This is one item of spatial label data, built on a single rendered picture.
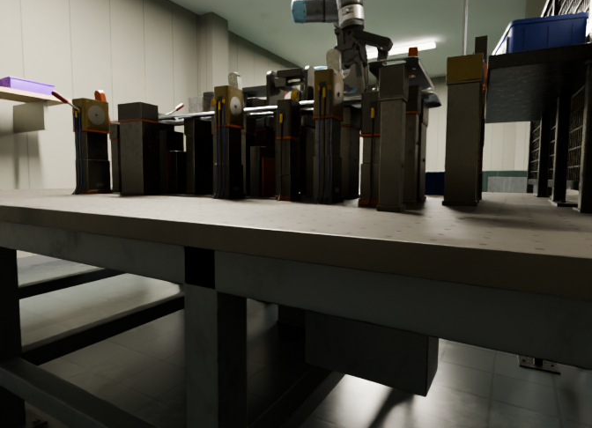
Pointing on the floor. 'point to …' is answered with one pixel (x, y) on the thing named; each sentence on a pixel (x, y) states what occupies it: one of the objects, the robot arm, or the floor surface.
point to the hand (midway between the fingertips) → (364, 91)
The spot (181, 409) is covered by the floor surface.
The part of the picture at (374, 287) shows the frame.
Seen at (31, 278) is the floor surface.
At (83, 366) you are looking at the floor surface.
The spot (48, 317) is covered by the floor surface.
